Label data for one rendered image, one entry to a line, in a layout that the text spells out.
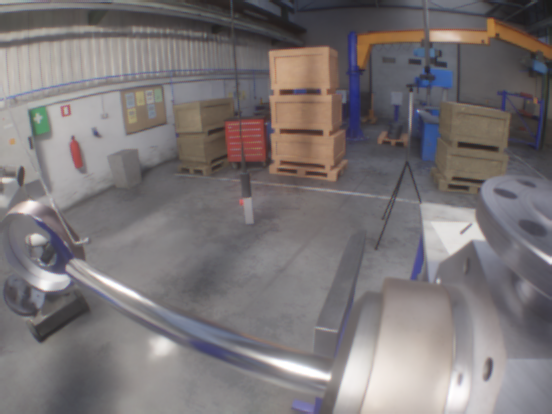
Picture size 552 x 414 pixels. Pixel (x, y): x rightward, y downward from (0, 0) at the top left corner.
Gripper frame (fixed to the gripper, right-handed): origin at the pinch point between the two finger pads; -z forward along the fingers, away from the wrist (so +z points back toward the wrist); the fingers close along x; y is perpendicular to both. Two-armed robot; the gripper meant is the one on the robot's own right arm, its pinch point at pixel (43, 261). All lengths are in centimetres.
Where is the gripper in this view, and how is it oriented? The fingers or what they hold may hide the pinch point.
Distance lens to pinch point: 151.9
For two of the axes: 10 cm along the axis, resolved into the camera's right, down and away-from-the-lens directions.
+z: -1.9, -4.8, 8.6
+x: -7.2, 6.6, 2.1
